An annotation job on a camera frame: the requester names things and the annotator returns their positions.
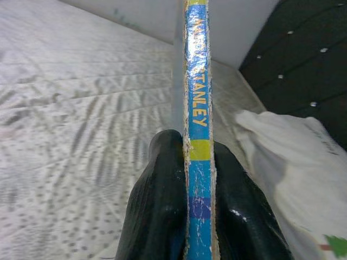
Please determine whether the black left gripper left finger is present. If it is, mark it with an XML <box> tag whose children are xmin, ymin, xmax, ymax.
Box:
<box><xmin>115</xmin><ymin>129</ymin><xmax>190</xmax><ymax>260</ymax></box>

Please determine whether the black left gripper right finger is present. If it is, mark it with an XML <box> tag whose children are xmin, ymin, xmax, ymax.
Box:
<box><xmin>212</xmin><ymin>141</ymin><xmax>295</xmax><ymax>260</ymax></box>

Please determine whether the blue yellow children's book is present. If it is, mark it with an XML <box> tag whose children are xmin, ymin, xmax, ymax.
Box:
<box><xmin>172</xmin><ymin>0</ymin><xmax>221</xmax><ymax>260</ymax></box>

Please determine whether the off-white printed pillow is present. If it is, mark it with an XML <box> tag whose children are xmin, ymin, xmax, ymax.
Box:
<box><xmin>233</xmin><ymin>109</ymin><xmax>347</xmax><ymax>260</ymax></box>

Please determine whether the grey quilted mattress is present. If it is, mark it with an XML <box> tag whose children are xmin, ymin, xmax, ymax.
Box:
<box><xmin>0</xmin><ymin>0</ymin><xmax>268</xmax><ymax>260</ymax></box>

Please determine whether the dark tufted headboard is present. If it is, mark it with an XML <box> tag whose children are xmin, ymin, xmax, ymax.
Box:
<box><xmin>237</xmin><ymin>0</ymin><xmax>347</xmax><ymax>152</ymax></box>

